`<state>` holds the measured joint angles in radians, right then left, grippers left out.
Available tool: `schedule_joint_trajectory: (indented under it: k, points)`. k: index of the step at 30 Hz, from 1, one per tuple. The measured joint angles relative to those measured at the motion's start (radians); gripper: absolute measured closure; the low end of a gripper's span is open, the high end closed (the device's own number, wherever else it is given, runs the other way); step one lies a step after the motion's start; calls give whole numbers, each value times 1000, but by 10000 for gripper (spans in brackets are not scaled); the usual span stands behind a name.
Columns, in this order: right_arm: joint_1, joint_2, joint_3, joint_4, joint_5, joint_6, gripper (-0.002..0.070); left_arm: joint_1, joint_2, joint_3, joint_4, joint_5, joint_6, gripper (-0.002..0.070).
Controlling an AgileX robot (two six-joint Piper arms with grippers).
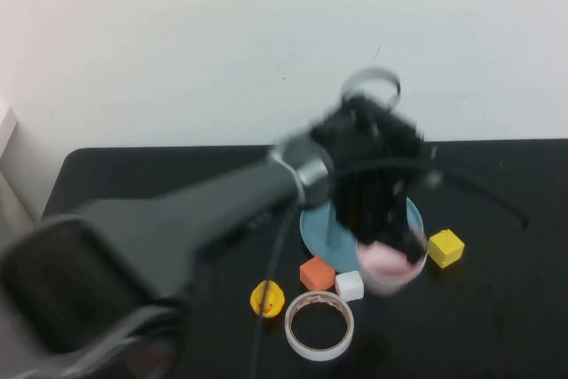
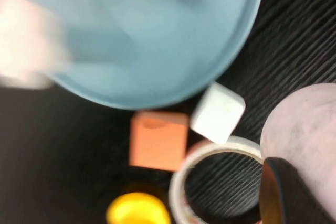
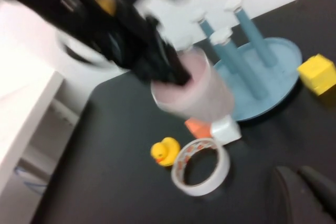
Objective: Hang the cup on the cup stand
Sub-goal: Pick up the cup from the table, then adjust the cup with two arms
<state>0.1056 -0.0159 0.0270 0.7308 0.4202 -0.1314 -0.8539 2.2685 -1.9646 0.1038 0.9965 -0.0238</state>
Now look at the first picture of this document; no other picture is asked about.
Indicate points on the pink plastic cup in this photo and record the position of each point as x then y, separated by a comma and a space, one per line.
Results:
386, 270

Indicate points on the blue cup stand white caps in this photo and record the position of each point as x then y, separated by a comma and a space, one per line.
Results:
317, 230

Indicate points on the orange foam cube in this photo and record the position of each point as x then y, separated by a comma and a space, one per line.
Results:
316, 274

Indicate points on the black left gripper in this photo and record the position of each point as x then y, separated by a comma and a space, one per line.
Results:
368, 197

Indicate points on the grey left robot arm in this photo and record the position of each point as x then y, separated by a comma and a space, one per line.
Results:
177, 228

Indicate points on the yellow rubber duck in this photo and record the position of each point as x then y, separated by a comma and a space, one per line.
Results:
274, 302

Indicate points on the white foam cube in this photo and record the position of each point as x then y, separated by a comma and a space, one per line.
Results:
349, 286

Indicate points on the white tape roll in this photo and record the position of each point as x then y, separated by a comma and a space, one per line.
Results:
319, 354

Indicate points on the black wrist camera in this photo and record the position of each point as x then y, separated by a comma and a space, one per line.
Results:
377, 130

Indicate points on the yellow foam cube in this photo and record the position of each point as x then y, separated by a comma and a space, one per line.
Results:
446, 249

